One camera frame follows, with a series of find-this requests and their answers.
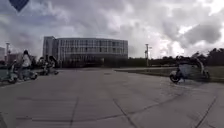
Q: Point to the large grey glass-fronted building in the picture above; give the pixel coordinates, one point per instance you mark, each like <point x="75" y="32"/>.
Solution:
<point x="90" y="50"/>

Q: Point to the lamp pole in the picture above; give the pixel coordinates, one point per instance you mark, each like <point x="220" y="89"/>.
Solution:
<point x="147" y="55"/>

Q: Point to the grey slab pavement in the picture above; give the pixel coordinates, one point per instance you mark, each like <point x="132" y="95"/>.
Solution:
<point x="106" y="100"/>

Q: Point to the row of trees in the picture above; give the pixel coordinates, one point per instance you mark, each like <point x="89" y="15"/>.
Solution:
<point x="173" y="60"/>

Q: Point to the group of scooters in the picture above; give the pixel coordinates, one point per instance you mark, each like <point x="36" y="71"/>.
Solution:
<point x="48" y="66"/>

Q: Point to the person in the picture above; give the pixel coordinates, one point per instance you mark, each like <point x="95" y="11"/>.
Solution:
<point x="25" y="65"/>

